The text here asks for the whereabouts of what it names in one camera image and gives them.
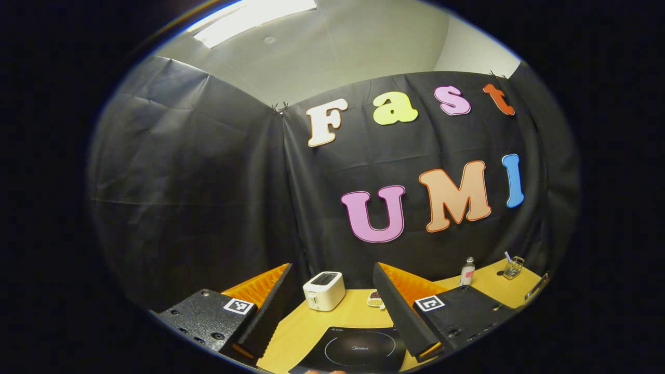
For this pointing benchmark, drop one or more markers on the white toaster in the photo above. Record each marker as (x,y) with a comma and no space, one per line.
(324,291)

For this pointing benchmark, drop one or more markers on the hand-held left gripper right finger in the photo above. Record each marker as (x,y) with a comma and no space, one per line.
(395,306)

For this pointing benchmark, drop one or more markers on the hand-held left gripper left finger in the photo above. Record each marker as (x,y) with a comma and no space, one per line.
(270,306)

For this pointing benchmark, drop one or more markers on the small clear bottle pink label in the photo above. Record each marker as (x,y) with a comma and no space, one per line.
(467,274)

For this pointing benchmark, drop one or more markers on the ceiling light panel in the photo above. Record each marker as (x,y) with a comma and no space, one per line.
(249,18)

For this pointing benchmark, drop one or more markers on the white divided dish of beans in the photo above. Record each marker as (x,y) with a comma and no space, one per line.
(375,299)

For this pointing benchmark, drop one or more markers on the black induction cooktop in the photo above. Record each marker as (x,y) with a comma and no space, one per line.
(358,350)

